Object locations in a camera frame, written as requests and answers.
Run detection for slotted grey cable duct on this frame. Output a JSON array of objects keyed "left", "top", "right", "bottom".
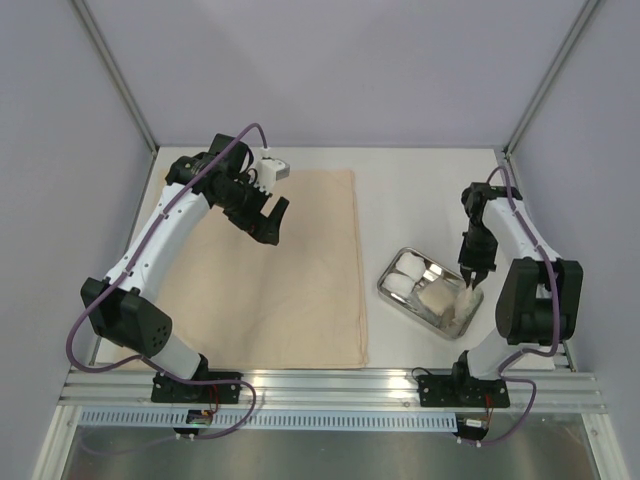
[{"left": 78, "top": 407, "right": 457, "bottom": 433}]

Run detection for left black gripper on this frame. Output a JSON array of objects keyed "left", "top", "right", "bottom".
[{"left": 217, "top": 172, "right": 289, "bottom": 245}]

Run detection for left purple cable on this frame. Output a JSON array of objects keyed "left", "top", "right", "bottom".
[{"left": 66, "top": 122, "right": 271, "bottom": 441}]

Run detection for green printed glove packet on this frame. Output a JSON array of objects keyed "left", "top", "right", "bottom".
[{"left": 418, "top": 282, "right": 456, "bottom": 316}]

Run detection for right aluminium frame post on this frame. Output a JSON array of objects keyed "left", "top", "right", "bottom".
[{"left": 502, "top": 0, "right": 605, "bottom": 161}]

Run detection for aluminium front rail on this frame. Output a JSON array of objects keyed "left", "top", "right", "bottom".
[{"left": 58, "top": 369, "right": 608, "bottom": 414}]

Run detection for aluminium frame post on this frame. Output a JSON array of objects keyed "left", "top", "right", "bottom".
[
  {"left": 502, "top": 0, "right": 605, "bottom": 161},
  {"left": 68, "top": 0, "right": 159, "bottom": 158}
]

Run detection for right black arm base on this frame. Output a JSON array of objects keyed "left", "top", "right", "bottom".
[{"left": 414, "top": 374, "right": 511, "bottom": 409}]

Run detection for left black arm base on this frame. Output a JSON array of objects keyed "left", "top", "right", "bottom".
[{"left": 151, "top": 371, "right": 242, "bottom": 404}]

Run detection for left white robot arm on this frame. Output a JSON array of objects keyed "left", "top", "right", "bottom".
[{"left": 81, "top": 134, "right": 290, "bottom": 401}]

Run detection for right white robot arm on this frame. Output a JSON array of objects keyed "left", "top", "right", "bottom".
[{"left": 450, "top": 182, "right": 584, "bottom": 405}]

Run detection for white gauze pad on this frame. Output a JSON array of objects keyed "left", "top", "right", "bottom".
[
  {"left": 395, "top": 252, "right": 426, "bottom": 282},
  {"left": 383, "top": 272, "right": 415, "bottom": 299}
]

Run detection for stainless steel tray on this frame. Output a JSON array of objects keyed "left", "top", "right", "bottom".
[{"left": 376, "top": 247, "right": 484, "bottom": 340}]

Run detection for left aluminium frame post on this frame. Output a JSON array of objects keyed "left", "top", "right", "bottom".
[{"left": 68, "top": 0, "right": 159, "bottom": 158}]

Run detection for beige cloth mat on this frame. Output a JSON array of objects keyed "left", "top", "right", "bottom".
[{"left": 155, "top": 170, "right": 368, "bottom": 370}]

